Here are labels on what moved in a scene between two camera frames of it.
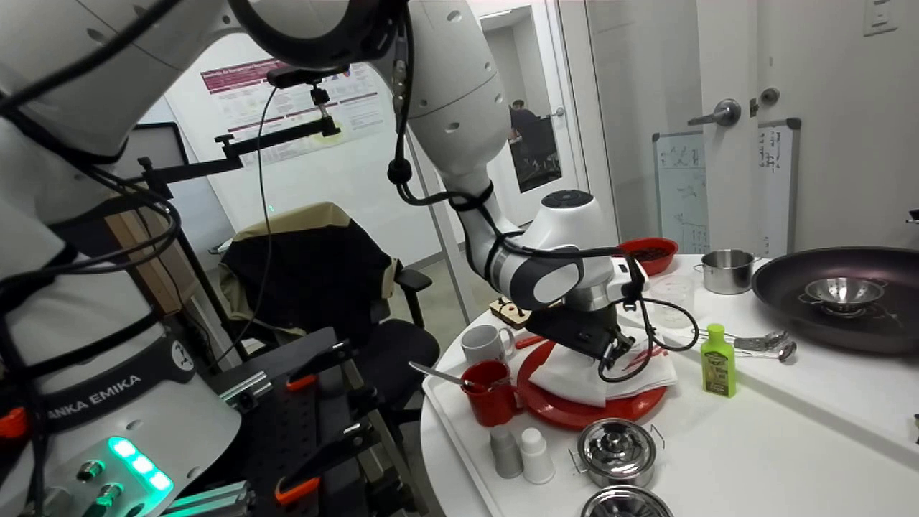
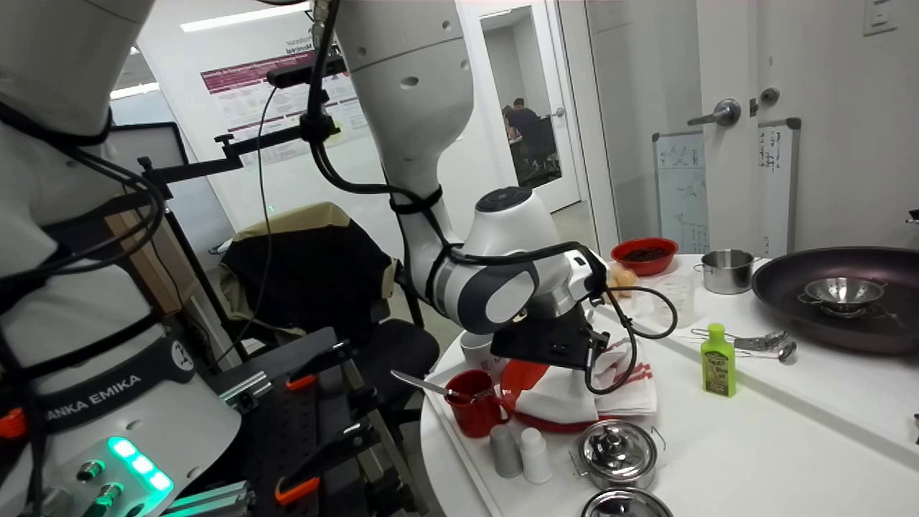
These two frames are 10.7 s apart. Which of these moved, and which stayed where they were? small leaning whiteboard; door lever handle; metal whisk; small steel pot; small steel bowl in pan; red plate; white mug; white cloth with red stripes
Moved: white cloth with red stripes; red plate
Stayed: metal whisk; small steel pot; white mug; small steel bowl in pan; door lever handle; small leaning whiteboard
